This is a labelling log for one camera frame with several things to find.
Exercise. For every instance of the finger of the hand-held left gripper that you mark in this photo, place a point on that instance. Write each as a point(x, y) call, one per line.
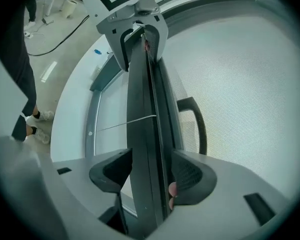
point(153, 40)
point(123, 46)

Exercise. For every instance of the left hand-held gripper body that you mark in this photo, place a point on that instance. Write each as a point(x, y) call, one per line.
point(115, 19)

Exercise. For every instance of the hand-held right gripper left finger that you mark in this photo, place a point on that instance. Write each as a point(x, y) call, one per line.
point(107, 174)

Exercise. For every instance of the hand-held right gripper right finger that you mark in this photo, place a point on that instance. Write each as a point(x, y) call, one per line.
point(197, 181)

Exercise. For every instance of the dark roller blind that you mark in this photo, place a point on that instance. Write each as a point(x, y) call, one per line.
point(240, 96)

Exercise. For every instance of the person's left hand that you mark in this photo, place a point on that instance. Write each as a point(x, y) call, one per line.
point(147, 46)

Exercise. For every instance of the person's right hand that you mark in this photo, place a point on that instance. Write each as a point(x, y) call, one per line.
point(173, 190)

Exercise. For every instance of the small blue object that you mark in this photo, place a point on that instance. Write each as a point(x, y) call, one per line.
point(97, 52)

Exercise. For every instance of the white cylindrical bin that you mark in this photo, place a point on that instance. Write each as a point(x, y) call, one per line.
point(68, 8)

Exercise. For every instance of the white table leg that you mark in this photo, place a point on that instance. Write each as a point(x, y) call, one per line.
point(51, 1)

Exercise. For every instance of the person's right white shoe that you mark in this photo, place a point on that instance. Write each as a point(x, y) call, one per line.
point(42, 136)

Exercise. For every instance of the person's white shoe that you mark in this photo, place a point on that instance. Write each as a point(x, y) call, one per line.
point(43, 115)
point(42, 136)

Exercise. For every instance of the person's left white shoe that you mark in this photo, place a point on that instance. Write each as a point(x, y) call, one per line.
point(43, 115)

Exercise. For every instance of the white power strip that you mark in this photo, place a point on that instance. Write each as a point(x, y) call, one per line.
point(28, 34)

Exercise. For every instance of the person's black clothing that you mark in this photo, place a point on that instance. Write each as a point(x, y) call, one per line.
point(17, 59)

